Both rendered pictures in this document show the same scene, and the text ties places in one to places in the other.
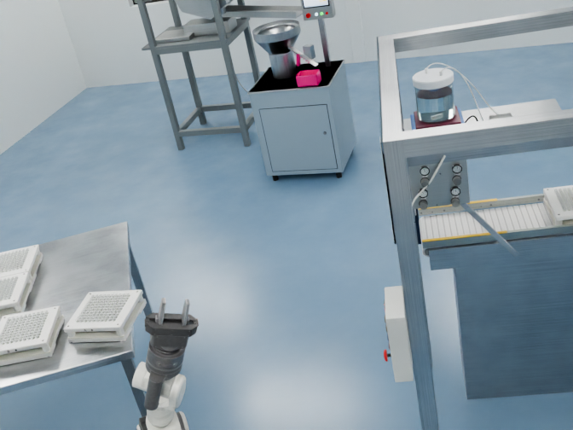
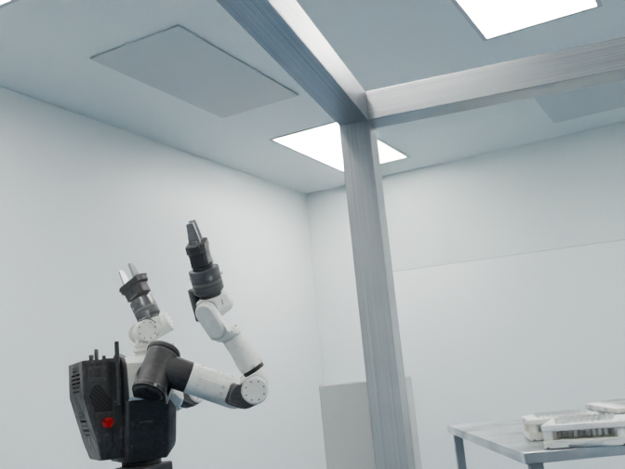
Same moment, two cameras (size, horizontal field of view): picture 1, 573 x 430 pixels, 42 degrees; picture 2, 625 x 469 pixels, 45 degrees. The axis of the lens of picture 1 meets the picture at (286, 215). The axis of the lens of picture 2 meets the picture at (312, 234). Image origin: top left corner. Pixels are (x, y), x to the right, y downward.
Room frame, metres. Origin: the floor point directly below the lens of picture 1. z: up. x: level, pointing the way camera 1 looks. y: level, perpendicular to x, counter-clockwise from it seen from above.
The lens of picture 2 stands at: (2.02, -1.76, 1.16)
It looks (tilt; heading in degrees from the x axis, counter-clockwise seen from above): 11 degrees up; 96
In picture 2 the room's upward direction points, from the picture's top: 6 degrees counter-clockwise
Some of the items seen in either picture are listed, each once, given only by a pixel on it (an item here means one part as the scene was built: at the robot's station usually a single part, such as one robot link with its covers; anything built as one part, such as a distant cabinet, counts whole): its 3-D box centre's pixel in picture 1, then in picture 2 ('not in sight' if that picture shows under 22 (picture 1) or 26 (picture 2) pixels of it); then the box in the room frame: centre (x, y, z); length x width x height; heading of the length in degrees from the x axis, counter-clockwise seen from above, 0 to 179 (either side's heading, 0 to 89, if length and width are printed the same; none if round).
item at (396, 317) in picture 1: (398, 334); (372, 450); (1.93, -0.28, 1.02); 0.17 x 0.06 x 0.26; 169
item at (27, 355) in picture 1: (28, 339); (561, 431); (2.53, 1.12, 0.91); 0.24 x 0.24 x 0.02; 87
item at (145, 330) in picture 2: not in sight; (142, 335); (1.21, 0.55, 1.36); 0.10 x 0.07 x 0.09; 125
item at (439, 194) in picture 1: (438, 177); not in sight; (2.61, -0.61, 1.19); 0.22 x 0.11 x 0.20; 79
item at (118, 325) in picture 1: (104, 310); (585, 422); (2.55, 0.79, 0.96); 0.25 x 0.24 x 0.02; 163
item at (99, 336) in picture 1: (107, 320); (588, 438); (2.55, 0.79, 0.91); 0.24 x 0.24 x 0.02; 73
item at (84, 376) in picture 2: not in sight; (126, 403); (1.16, 0.52, 1.15); 0.34 x 0.30 x 0.36; 125
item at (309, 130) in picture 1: (305, 122); not in sight; (5.51, -0.30, 0.38); 0.63 x 0.57 x 0.76; 69
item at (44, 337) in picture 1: (24, 330); (559, 417); (2.53, 1.12, 0.96); 0.25 x 0.24 x 0.02; 177
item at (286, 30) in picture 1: (288, 50); not in sight; (5.58, -0.28, 0.95); 0.49 x 0.36 x 0.38; 69
